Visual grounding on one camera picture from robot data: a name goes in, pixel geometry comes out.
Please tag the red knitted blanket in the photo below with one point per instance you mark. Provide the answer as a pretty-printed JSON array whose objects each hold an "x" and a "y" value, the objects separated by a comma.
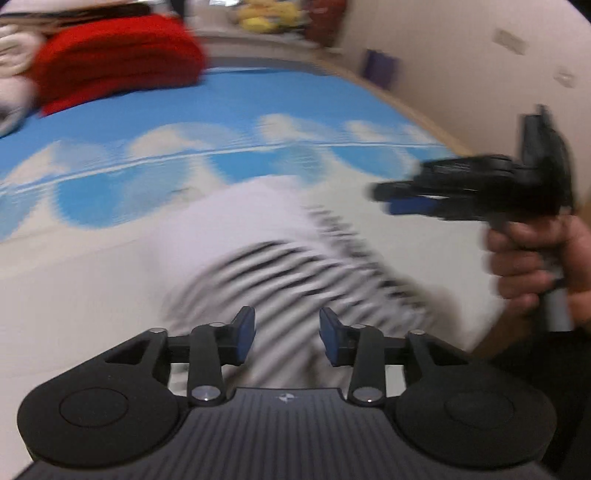
[{"x": 120, "y": 60}]

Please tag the white headboard shelf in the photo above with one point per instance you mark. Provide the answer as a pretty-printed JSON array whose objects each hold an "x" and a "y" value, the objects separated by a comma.
[{"x": 263, "y": 44}]

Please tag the blue white printed bedsheet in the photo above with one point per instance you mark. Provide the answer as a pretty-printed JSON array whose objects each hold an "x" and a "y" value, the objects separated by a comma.
[{"x": 231, "y": 106}]

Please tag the person's right hand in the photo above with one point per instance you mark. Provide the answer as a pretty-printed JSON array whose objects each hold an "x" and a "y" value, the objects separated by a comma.
[{"x": 521, "y": 258}]

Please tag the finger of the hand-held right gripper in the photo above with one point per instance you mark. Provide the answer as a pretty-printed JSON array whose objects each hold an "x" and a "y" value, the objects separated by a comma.
[
  {"x": 401, "y": 188},
  {"x": 408, "y": 207}
]

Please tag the cream fleece blanket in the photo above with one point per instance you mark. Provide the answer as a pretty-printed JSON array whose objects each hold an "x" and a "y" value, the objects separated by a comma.
[{"x": 16, "y": 60}]

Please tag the dark red cushion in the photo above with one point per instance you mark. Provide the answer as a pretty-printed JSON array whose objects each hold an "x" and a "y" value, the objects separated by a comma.
[{"x": 325, "y": 21}]

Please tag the yellow plush toy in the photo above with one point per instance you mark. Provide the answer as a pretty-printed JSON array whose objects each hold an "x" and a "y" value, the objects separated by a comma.
[
  {"x": 256, "y": 18},
  {"x": 288, "y": 10}
]

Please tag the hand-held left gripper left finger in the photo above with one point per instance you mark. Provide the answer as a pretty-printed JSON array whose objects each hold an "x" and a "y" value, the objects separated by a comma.
[{"x": 244, "y": 330}]

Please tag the wooden bed frame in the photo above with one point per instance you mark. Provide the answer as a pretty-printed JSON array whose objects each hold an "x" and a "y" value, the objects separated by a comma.
[{"x": 406, "y": 108}]

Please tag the purple box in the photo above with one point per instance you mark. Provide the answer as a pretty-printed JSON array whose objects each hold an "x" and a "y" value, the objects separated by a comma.
[{"x": 381, "y": 69}]

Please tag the black white striped hoodie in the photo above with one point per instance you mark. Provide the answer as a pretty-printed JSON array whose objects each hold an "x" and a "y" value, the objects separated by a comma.
[{"x": 295, "y": 272}]

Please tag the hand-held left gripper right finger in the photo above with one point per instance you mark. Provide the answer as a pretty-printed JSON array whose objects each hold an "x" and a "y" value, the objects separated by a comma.
[{"x": 328, "y": 332}]

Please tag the white wall socket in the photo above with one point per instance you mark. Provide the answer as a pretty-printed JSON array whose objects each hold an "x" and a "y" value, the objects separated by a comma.
[
  {"x": 564, "y": 77},
  {"x": 510, "y": 40}
]

